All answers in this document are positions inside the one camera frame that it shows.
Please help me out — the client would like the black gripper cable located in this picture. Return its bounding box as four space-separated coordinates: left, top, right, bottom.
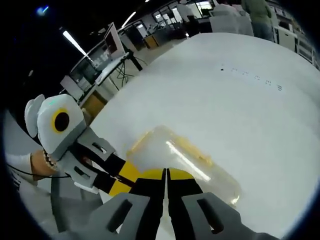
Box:
7 163 70 180

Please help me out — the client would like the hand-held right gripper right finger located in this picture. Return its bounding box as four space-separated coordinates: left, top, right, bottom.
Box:
166 167 281 240

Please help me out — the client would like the clear plastic box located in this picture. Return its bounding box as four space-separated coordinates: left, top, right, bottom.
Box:
125 124 243 209

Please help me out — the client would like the person's left hand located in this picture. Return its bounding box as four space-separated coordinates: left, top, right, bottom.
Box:
30 149 61 181

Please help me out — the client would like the white desk with black legs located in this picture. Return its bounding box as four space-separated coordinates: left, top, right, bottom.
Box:
94 51 144 87

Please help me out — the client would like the large display screen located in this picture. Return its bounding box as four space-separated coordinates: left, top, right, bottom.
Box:
103 21 126 61

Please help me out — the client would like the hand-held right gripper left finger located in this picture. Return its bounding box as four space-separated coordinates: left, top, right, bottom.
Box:
87 167 167 240

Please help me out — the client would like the long ceiling light strip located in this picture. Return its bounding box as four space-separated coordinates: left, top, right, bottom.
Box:
61 29 89 58

